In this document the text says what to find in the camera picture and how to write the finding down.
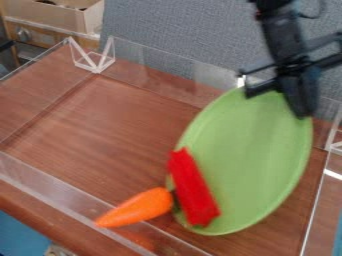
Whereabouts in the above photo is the red plastic block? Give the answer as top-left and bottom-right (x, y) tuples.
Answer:
(168, 147), (220, 227)

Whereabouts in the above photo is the clear acrylic tray wall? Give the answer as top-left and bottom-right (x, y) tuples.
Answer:
(0, 39), (342, 256)

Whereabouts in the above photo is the green plastic plate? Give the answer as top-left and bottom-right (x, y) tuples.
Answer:
(173, 88), (312, 236)

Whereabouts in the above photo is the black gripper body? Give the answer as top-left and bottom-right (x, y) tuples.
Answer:
(237, 31), (342, 99)

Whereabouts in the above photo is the cardboard box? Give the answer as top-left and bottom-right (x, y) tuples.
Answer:
(4, 0), (104, 34)

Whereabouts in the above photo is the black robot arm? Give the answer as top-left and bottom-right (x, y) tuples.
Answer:
(239, 0), (342, 118)

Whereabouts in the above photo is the wooden shelf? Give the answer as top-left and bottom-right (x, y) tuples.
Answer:
(2, 16), (100, 65)

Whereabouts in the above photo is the orange toy carrot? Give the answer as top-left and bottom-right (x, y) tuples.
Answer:
(95, 187), (173, 228)

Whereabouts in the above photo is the black cable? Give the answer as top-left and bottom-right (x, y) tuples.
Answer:
(298, 0), (328, 20)

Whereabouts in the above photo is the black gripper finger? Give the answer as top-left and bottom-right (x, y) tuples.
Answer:
(279, 76), (306, 118)
(302, 66), (320, 116)

